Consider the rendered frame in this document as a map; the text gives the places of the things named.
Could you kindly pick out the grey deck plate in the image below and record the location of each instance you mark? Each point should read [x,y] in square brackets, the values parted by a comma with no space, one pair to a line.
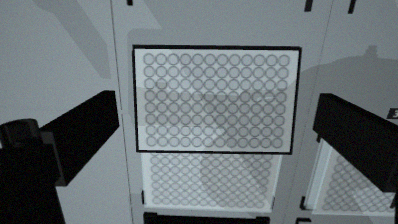
[56,54]

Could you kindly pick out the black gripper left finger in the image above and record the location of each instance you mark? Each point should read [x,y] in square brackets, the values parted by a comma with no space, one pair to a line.
[34,160]

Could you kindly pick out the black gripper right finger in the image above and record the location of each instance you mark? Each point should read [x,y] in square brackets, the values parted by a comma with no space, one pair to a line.
[367,141]

